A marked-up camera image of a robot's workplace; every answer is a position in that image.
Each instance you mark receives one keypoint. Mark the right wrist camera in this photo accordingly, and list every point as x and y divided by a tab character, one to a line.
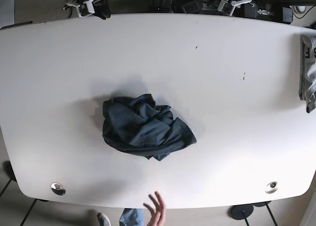
85	10

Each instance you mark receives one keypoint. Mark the right silver table grommet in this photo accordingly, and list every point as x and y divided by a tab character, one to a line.
271	187

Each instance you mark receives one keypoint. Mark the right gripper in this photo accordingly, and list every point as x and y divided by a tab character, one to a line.
101	7

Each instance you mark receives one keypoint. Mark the person's blue jeans leg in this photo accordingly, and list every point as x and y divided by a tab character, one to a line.
132	217

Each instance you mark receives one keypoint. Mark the left silver table grommet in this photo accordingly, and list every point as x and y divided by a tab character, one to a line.
58	189

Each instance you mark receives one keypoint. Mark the dark blue T-shirt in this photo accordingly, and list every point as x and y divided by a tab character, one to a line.
138	126

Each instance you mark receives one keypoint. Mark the person's hand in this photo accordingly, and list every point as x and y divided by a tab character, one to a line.
158	214

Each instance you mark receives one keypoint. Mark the grey printed T-shirt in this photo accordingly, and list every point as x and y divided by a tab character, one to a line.
307	86

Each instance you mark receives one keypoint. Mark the silver table grommet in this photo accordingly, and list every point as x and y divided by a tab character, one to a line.
58	189
271	187

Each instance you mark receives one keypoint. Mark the black round stand base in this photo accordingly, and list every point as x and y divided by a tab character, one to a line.
241	212

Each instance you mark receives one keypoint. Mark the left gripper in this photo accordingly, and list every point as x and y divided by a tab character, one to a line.
229	1

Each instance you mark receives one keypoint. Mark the left grey shoe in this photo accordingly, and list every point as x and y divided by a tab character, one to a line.
103	219

